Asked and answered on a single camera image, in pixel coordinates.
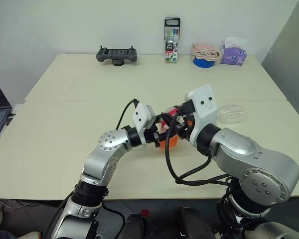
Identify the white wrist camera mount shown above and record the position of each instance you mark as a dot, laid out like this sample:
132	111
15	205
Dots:
204	109
140	115

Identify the clear plastic container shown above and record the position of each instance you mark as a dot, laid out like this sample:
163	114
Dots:
233	114

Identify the grey partition panel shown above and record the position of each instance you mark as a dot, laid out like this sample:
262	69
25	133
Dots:
289	49

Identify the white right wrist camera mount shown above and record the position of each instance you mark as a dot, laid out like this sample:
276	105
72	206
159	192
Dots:
204	109

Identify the dark rounded shape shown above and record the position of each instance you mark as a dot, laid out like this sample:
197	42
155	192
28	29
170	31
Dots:
135	227

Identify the orange cup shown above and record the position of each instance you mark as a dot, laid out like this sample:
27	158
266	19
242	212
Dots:
170	145

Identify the purple tissue box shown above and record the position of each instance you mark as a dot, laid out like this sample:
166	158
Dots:
233	56

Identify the small red block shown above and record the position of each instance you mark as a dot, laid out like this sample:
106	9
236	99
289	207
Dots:
145	213

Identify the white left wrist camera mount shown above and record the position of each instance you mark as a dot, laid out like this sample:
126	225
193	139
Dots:
140	115

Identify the grey handheld remote controller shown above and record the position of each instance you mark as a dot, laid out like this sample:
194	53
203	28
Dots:
117	55

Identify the blue tape roll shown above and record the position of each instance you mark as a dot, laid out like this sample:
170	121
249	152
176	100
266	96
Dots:
203	63

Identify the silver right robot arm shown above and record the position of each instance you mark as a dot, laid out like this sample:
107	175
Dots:
241	149

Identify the marker pen pack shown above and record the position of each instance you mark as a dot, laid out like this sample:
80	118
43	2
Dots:
172	44

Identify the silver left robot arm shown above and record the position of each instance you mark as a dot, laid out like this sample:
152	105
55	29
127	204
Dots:
102	159

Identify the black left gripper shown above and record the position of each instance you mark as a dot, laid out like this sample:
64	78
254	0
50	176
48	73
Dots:
150	136

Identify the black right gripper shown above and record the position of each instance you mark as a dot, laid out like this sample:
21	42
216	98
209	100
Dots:
188	108

